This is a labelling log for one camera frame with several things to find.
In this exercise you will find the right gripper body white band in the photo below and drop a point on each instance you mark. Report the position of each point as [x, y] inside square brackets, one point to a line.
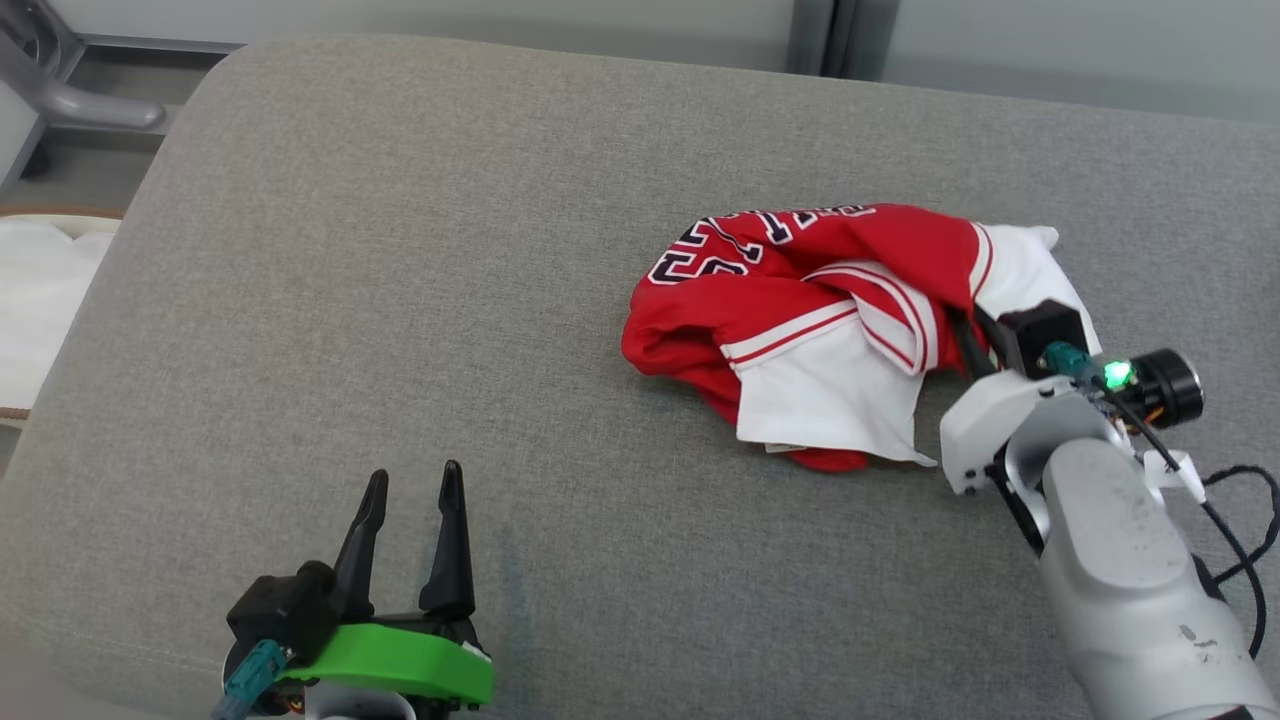
[1000, 420]

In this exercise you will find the grey vertical frame post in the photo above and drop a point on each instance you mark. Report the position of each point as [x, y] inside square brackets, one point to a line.
[840, 35]

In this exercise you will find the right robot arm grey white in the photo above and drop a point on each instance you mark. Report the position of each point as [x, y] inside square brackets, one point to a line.
[1130, 580]

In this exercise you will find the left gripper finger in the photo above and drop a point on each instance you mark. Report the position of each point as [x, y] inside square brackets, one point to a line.
[358, 570]
[450, 570]

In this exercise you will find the white cloth in basket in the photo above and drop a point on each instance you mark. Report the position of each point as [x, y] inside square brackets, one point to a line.
[40, 300]

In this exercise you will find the grey metal tube frame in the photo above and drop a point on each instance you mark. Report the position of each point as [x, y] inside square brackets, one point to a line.
[100, 108]

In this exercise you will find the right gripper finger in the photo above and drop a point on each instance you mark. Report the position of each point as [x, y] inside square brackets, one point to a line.
[998, 340]
[972, 350]

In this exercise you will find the red jersey white sleeves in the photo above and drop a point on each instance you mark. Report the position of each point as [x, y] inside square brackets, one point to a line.
[800, 300]

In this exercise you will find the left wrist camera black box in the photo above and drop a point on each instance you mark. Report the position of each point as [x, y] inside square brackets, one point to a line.
[285, 610]

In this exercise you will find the grey fabric sofa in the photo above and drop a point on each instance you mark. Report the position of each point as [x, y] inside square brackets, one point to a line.
[400, 300]

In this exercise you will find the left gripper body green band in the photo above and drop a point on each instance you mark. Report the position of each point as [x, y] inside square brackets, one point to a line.
[400, 660]

